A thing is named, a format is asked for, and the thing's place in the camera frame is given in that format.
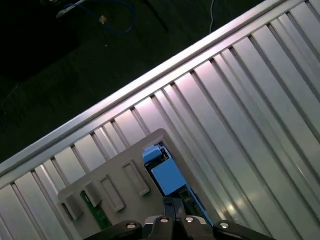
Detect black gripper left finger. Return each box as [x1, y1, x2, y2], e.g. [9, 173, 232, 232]
[92, 196, 179, 240]

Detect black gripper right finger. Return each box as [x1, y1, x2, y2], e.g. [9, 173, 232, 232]
[175, 196, 274, 240]

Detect hard disk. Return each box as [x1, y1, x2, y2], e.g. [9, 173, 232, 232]
[141, 142, 213, 225]

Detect green RAM stick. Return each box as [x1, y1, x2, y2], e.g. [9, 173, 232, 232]
[79, 190, 113, 230]

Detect grey parts rack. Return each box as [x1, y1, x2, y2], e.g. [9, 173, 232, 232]
[57, 127, 213, 227]

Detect blue network cable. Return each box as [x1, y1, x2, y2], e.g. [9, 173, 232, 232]
[56, 0, 136, 35]

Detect white floor cable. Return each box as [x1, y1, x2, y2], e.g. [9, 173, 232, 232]
[208, 0, 216, 33]

